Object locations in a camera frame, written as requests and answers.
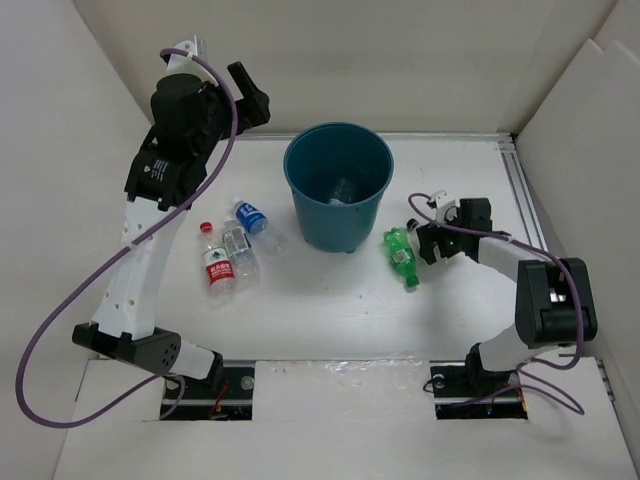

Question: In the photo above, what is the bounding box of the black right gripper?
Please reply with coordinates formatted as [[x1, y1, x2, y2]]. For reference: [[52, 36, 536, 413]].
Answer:
[[416, 206, 469, 264]]

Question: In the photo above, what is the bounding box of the clear water bottle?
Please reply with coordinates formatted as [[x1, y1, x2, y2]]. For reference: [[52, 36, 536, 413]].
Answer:
[[326, 177, 361, 206]]

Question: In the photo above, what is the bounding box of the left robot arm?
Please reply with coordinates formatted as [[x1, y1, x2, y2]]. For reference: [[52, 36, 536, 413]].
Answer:
[[72, 62, 270, 397]]

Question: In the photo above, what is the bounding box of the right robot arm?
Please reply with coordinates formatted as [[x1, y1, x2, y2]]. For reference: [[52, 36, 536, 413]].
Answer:
[[408, 191, 598, 405]]

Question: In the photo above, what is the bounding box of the teal plastic bin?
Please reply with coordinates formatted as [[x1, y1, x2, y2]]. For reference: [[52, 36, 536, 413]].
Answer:
[[283, 122, 394, 253]]

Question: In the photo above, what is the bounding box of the green plastic bottle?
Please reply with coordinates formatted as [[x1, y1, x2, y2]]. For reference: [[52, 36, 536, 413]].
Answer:
[[383, 227, 419, 288]]

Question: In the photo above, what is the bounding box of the blue label water bottle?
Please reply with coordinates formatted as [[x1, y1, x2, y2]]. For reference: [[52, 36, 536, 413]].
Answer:
[[232, 197, 287, 257]]

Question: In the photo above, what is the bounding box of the clear white cap bottle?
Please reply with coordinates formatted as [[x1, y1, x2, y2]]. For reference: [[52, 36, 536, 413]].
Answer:
[[221, 215, 260, 289]]

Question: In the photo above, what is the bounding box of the red label water bottle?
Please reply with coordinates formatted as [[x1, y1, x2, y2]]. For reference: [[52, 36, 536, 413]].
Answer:
[[199, 222, 236, 307]]

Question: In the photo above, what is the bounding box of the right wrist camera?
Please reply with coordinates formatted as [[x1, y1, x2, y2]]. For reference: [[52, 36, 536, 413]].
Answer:
[[427, 190, 458, 224]]

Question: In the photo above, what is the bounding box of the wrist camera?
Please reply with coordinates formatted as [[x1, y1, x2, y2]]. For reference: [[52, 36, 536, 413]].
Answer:
[[166, 34, 205, 77], [427, 190, 458, 224]]

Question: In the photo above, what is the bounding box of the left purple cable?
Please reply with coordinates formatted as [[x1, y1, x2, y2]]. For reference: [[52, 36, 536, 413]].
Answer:
[[14, 47, 239, 430]]

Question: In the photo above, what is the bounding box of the purple cable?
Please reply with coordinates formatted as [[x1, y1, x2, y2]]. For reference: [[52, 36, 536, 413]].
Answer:
[[407, 192, 587, 419], [14, 47, 239, 430]]

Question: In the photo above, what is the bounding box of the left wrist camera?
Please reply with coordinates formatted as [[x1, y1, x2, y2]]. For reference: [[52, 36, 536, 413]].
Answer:
[[166, 34, 205, 77]]

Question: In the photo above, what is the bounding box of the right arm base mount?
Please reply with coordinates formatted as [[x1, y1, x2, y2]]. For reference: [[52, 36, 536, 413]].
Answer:
[[423, 362, 528, 420]]

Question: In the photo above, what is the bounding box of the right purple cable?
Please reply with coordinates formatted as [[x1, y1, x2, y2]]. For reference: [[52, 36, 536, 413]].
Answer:
[[407, 192, 587, 419]]

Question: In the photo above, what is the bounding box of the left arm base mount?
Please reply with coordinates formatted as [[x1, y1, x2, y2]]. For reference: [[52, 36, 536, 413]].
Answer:
[[159, 361, 256, 422]]

